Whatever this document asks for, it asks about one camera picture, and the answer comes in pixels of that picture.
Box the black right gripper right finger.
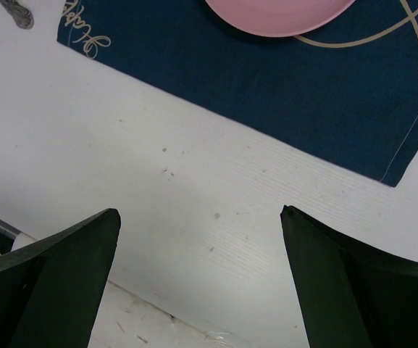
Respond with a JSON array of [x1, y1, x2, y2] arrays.
[[280, 206, 418, 347]]

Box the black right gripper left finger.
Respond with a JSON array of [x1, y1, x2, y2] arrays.
[[0, 209, 121, 347]]

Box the pink plastic plate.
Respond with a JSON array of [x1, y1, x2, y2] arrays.
[[206, 0, 354, 38]]

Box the dark blue cloth placemat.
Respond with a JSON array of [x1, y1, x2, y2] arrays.
[[57, 1, 418, 187]]

